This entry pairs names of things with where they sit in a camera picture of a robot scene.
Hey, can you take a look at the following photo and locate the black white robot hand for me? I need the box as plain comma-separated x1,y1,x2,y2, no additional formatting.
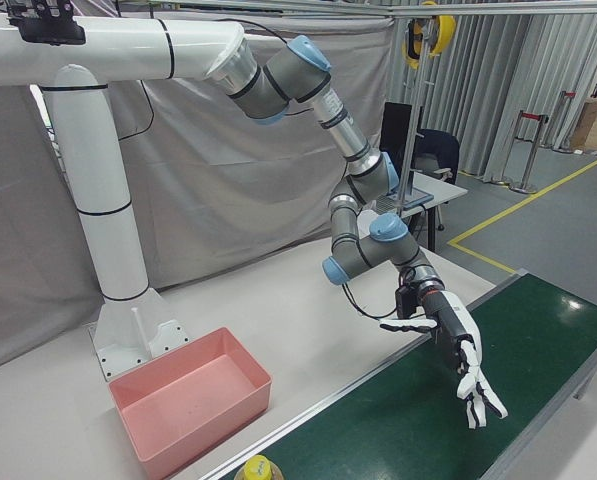
379,292,509,431

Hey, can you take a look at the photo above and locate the grey blue-jointed robot arm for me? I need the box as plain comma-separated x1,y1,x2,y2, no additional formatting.
225,34,447,302

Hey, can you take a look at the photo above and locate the pink plastic basket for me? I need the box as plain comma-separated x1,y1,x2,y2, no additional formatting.
108,326,273,480

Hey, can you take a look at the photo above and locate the green conveyor belt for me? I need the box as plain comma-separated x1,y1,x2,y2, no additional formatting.
192,268,597,480

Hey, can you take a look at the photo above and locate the grey laptop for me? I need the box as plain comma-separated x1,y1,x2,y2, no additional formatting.
375,192,437,219

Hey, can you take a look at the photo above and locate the white desk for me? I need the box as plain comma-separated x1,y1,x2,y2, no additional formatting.
360,169,470,252

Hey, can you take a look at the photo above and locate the black office chair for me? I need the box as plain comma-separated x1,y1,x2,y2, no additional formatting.
412,128,462,187

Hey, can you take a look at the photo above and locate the small black desk monitor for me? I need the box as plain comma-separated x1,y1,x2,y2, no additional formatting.
379,101,413,169

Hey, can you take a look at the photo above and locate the grey pleated curtain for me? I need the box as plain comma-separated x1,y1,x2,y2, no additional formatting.
427,13,597,184

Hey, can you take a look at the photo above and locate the cardboard box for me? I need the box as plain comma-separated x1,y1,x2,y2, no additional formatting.
570,98,597,151

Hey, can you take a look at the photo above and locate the orange juice bottle yellow cap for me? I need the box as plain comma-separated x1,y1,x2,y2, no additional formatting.
239,455,286,480

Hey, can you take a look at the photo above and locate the grey backdrop cloth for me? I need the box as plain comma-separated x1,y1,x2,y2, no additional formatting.
0,0,397,377

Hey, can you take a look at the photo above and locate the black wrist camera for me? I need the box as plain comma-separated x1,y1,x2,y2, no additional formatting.
395,281,425,319

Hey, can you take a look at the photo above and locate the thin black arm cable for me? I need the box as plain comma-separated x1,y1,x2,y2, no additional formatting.
339,280,399,320

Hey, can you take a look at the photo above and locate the silver stanchion post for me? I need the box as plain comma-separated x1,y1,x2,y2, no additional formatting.
551,90,578,154
508,110,550,195

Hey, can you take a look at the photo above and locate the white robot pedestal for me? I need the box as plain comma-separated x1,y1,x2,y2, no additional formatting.
0,14,247,384

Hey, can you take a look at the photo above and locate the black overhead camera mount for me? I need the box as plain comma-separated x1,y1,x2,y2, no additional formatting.
5,0,87,46

